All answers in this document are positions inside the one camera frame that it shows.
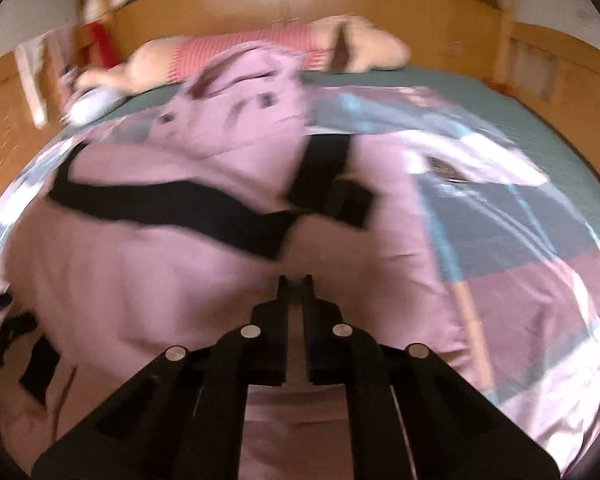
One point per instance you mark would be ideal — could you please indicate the green bed sheet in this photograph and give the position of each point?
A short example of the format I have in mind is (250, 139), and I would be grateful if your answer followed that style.
(252, 140)

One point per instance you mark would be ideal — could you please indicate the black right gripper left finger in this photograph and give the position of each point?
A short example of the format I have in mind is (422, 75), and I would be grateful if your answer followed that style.
(181, 416)

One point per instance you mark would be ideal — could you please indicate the white hanging cloth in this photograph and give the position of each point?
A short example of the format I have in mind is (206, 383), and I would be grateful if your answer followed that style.
(30, 61)

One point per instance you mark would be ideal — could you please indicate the wooden wardrobe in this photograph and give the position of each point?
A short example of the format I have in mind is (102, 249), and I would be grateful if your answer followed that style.
(458, 36)

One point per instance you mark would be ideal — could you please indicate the white round pillow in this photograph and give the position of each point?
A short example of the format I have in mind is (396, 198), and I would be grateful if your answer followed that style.
(93, 105)

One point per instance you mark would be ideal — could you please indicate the large striped plush toy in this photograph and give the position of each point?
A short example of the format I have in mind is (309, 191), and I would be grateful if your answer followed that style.
(337, 44)

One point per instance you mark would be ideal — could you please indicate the pink jacket with black stripe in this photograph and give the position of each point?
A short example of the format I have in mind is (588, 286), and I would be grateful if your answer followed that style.
(109, 296)

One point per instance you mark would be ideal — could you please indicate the wooden bed headboard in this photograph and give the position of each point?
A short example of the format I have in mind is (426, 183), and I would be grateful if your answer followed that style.
(558, 77)

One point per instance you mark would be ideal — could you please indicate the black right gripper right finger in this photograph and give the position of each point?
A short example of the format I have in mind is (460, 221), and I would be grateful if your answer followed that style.
(411, 416)

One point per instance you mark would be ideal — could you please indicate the red hanging item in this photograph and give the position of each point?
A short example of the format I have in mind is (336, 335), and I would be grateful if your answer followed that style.
(103, 44)

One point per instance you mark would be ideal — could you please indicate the plaid pink grey quilt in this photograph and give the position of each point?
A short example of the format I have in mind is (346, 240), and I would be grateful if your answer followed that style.
(529, 301)

